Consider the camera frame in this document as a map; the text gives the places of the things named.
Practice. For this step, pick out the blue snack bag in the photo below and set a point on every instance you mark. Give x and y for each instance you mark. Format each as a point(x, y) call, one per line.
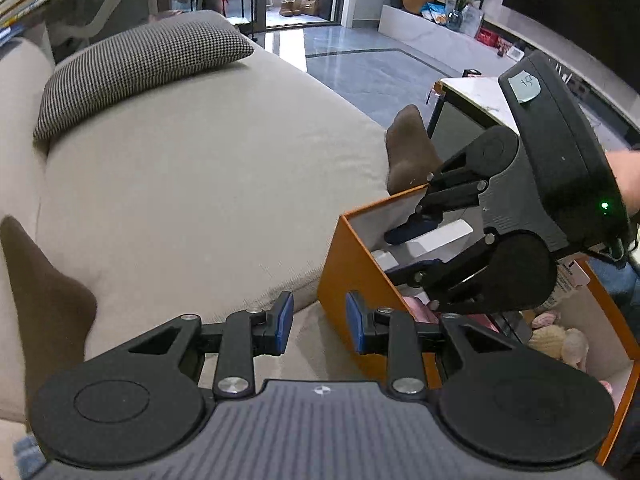
point(434, 12)

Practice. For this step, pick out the person's right brown sock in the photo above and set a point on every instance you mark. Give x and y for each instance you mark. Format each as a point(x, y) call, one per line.
point(412, 155)

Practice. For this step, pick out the houndstooth pillow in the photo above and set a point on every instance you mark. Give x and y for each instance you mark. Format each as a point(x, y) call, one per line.
point(135, 70)

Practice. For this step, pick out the beige sofa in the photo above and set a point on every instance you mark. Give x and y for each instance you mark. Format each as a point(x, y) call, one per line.
point(200, 185)

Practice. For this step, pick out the person's right leg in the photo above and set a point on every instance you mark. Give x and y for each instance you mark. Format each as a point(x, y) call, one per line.
point(620, 280)

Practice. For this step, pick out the person's leg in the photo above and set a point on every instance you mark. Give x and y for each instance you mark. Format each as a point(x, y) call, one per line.
point(30, 450)
point(620, 280)

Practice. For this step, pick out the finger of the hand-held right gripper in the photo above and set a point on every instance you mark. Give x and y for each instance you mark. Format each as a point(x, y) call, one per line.
point(415, 271)
point(415, 227)

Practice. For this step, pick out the person's right forearm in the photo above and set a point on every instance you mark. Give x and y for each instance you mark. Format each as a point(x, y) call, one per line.
point(627, 180)

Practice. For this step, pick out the black television screen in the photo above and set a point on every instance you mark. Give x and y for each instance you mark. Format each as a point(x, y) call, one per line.
point(575, 5)

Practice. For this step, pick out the orange cardboard box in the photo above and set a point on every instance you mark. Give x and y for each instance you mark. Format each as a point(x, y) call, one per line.
point(350, 280)

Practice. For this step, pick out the marble top coffee table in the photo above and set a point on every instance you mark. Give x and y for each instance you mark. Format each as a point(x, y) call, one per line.
point(475, 95)

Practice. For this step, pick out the cream crochet plush rabbit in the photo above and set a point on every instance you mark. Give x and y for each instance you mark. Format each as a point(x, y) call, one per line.
point(560, 342)

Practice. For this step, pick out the person's left brown sock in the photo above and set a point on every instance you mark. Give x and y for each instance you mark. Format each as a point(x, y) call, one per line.
point(45, 310)

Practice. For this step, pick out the person's brown sock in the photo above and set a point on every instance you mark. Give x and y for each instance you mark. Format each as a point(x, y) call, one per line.
point(45, 310)
point(412, 155)

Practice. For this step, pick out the long white box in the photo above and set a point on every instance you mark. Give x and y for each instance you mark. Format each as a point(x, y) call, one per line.
point(442, 237)

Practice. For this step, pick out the person's left leg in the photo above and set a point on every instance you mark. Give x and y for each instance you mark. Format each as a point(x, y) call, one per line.
point(30, 450)

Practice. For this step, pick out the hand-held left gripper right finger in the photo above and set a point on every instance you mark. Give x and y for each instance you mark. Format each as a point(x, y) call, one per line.
point(355, 322)

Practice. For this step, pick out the white marble cabinet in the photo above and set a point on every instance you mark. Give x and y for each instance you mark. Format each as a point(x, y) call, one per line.
point(440, 37)

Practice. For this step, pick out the pink pouch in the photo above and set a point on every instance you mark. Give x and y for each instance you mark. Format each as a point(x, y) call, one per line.
point(420, 310)

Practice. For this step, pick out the stack of books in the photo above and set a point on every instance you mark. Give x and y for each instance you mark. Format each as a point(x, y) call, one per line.
point(25, 2)

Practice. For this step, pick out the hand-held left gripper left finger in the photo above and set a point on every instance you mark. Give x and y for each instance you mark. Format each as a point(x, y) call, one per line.
point(285, 322)

